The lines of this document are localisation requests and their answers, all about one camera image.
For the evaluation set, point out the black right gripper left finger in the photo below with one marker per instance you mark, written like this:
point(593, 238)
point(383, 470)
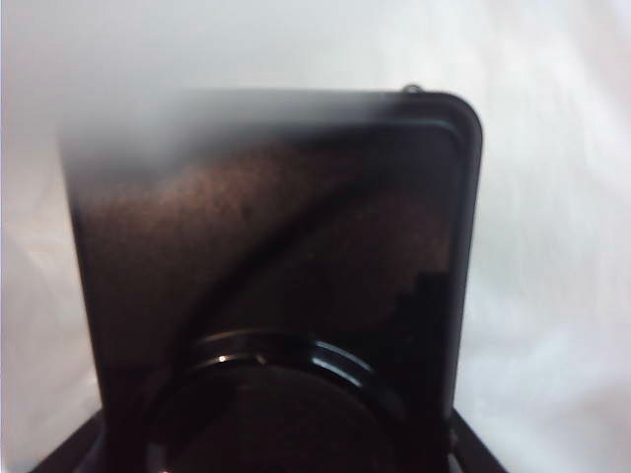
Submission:
point(84, 453)

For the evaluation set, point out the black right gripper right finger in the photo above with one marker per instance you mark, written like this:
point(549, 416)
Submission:
point(468, 453)

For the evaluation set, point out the black power bank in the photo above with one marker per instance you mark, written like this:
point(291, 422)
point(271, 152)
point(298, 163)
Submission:
point(296, 246)

